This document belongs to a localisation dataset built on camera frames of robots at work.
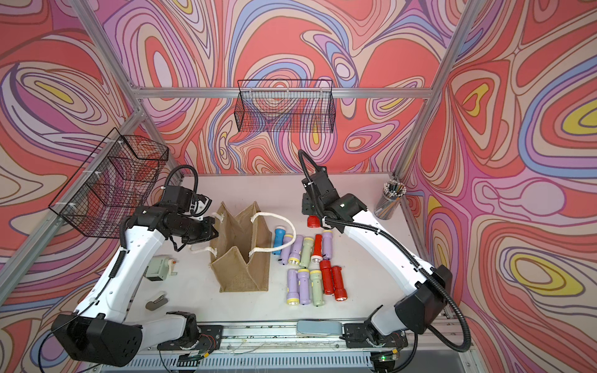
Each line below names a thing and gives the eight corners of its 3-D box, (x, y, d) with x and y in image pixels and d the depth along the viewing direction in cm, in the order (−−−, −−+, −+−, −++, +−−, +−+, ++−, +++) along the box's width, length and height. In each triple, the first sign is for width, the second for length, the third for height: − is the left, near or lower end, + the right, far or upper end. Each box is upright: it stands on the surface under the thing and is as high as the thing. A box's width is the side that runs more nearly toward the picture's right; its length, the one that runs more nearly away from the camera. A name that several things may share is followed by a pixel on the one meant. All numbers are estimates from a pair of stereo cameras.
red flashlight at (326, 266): (321, 294, 83) (322, 292, 81) (319, 262, 91) (320, 259, 89) (333, 294, 83) (334, 292, 81) (330, 262, 91) (331, 259, 89)
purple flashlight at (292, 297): (286, 305, 81) (286, 302, 79) (287, 272, 89) (287, 269, 87) (298, 305, 81) (298, 302, 79) (299, 272, 89) (299, 269, 87)
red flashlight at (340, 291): (334, 301, 82) (335, 299, 80) (331, 268, 90) (331, 266, 88) (346, 301, 82) (348, 299, 80) (342, 268, 90) (343, 266, 88)
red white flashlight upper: (311, 263, 90) (311, 260, 89) (310, 236, 98) (310, 234, 96) (323, 263, 90) (323, 260, 89) (321, 237, 98) (322, 234, 96)
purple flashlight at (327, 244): (322, 259, 91) (323, 256, 89) (322, 232, 100) (323, 229, 98) (332, 260, 91) (332, 257, 89) (331, 232, 99) (332, 229, 98)
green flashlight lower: (310, 306, 81) (310, 304, 78) (309, 273, 88) (309, 270, 86) (323, 306, 81) (324, 304, 78) (321, 273, 89) (322, 270, 86)
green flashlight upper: (299, 267, 89) (299, 264, 87) (304, 239, 97) (304, 236, 95) (310, 268, 89) (311, 265, 87) (314, 241, 97) (314, 238, 95)
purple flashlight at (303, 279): (297, 305, 81) (297, 302, 79) (298, 272, 89) (298, 269, 86) (310, 305, 81) (310, 302, 79) (309, 272, 89) (309, 269, 86)
